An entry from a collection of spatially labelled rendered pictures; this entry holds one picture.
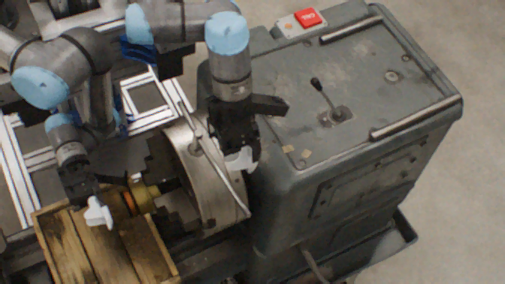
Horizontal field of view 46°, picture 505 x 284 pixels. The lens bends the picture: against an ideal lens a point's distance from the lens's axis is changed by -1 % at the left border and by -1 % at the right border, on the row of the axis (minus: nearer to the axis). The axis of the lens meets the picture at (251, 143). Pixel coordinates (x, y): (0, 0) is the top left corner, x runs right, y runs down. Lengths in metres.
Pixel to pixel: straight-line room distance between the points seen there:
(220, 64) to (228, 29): 0.07
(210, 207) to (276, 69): 0.40
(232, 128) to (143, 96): 1.69
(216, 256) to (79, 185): 0.43
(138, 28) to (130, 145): 1.57
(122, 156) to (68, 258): 1.00
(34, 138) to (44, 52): 1.39
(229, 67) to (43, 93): 0.47
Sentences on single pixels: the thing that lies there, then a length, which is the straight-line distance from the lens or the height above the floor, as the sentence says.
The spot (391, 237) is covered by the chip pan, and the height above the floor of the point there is 0.54.
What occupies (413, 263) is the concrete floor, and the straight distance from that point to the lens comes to 2.80.
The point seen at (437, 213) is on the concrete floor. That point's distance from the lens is 2.95.
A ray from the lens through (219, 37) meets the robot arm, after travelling 1.04.
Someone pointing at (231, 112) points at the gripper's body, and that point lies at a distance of 1.15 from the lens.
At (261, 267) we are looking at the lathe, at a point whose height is 0.76.
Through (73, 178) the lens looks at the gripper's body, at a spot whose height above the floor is 1.09.
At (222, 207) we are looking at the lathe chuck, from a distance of 1.46.
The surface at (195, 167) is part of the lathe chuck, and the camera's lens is 1.42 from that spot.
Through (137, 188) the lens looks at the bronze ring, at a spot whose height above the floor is 1.12.
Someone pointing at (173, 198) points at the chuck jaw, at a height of 1.11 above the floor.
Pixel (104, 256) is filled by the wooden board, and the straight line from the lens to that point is 1.71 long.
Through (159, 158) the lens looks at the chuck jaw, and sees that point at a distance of 1.51.
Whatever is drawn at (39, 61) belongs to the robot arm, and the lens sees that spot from 1.39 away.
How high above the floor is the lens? 2.45
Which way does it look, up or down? 57 degrees down
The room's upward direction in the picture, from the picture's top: 9 degrees clockwise
